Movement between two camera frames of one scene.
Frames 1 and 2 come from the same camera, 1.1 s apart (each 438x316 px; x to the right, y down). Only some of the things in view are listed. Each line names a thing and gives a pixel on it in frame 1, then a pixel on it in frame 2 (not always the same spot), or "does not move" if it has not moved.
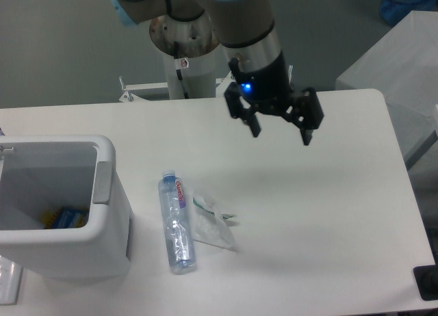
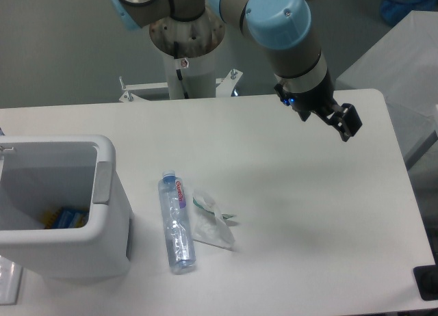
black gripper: x=261 y=70 to x=315 y=100
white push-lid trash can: x=59 y=217 does not move
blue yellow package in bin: x=65 y=217 does not move
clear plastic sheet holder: x=10 y=278 does not move
